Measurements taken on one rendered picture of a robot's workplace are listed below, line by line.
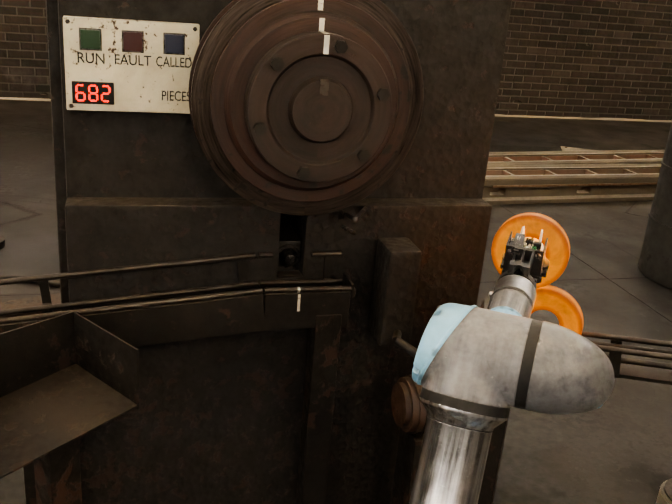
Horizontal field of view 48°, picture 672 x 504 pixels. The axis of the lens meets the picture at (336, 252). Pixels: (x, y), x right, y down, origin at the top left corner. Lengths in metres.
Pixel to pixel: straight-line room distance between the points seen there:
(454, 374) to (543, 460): 1.56
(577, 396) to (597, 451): 1.64
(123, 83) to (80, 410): 0.65
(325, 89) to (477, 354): 0.66
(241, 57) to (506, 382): 0.80
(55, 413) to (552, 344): 0.87
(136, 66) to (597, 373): 1.07
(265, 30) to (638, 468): 1.78
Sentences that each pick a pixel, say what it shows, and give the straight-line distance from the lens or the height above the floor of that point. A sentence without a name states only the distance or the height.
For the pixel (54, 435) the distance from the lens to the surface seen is 1.40.
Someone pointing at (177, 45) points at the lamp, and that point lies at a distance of 1.61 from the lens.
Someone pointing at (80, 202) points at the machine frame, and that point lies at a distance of 1.67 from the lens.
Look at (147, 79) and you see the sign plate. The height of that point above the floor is 1.13.
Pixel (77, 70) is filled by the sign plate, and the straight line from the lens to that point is 1.62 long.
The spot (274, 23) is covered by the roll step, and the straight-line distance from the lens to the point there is 1.48.
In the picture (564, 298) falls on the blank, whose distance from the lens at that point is 1.61.
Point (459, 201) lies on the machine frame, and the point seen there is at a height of 0.87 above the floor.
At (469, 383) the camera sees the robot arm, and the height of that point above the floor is 0.90.
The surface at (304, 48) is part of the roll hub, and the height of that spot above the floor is 1.23.
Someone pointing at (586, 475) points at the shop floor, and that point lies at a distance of 2.50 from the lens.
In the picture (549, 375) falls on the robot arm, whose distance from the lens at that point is 0.97.
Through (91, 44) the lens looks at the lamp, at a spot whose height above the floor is 1.19.
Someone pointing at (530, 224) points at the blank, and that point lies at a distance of 1.58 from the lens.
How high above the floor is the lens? 1.37
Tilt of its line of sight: 20 degrees down
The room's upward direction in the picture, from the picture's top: 5 degrees clockwise
